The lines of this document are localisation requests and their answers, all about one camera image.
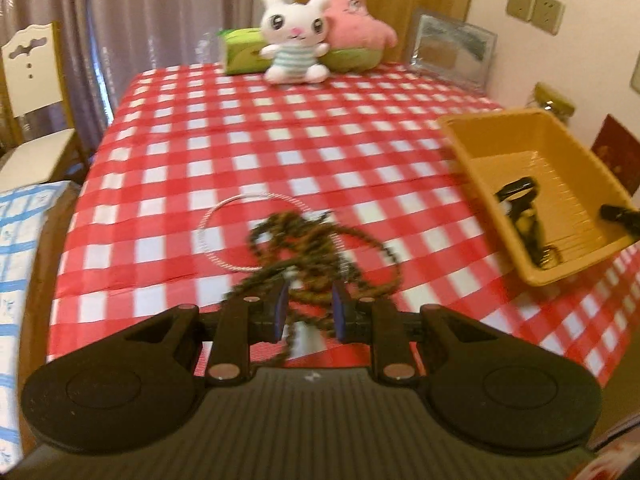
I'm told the pink starfish plush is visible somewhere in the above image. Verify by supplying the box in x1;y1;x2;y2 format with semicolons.
319;0;399;74

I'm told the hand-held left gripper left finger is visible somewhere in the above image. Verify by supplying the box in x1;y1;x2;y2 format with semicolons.
124;282;291;387

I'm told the brown bead necklace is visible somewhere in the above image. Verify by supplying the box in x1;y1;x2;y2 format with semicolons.
227;210;404;367

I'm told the green tissue pack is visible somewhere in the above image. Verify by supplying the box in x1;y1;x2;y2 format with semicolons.
217;27;274;76

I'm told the grey curtain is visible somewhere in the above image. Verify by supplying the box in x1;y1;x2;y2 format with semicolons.
0;0;273;128

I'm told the red gift box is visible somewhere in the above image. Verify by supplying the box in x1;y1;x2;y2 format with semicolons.
590;114;640;197

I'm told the nut jar with gold lid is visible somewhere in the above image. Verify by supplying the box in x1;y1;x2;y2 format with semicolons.
532;82;576;124

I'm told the yellow plastic tray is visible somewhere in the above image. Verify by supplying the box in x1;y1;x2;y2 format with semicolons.
437;107;639;287

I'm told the black tube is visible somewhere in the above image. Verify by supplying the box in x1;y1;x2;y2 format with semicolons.
599;203;640;237

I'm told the blue checked bed sheet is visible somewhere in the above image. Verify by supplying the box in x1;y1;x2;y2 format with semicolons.
0;182;72;461

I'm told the white wooden chair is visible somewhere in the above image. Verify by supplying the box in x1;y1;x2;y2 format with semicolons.
0;22;89;184

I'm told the red checked tablecloth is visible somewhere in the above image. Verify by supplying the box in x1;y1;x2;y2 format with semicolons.
46;62;640;392

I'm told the black strap bracelet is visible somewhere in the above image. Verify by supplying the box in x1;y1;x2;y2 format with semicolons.
509;202;564;269

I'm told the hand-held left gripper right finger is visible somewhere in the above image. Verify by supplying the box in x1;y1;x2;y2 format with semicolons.
331;281;501;387

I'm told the white bunny plush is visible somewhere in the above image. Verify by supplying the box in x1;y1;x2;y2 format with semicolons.
257;0;331;85

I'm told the clear picture frame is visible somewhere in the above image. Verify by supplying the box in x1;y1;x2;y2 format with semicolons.
405;8;498;94

